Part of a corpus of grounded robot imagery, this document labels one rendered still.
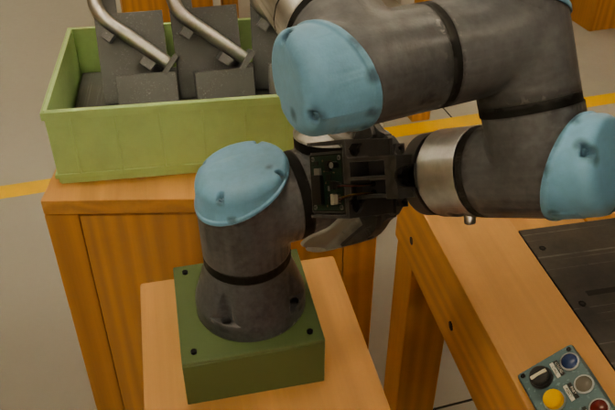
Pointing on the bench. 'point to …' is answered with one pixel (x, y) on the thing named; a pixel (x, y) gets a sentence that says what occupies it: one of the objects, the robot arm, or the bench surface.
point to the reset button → (553, 399)
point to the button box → (565, 383)
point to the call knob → (540, 376)
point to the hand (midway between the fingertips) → (307, 178)
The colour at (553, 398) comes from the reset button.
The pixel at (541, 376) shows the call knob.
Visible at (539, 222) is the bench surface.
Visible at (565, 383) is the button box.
